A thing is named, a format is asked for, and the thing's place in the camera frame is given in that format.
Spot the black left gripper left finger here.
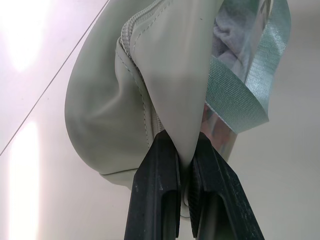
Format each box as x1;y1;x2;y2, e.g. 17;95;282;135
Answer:
126;130;182;240

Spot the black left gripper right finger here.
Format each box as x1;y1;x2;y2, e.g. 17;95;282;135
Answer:
187;131;266;240

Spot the green leather zip pouch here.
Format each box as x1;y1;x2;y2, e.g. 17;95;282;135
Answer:
62;0;224;219

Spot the grey plush fabric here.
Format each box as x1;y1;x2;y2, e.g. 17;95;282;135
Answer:
211;7;261;73

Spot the green woven strap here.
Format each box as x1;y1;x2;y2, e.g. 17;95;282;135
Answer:
204;0;291;134

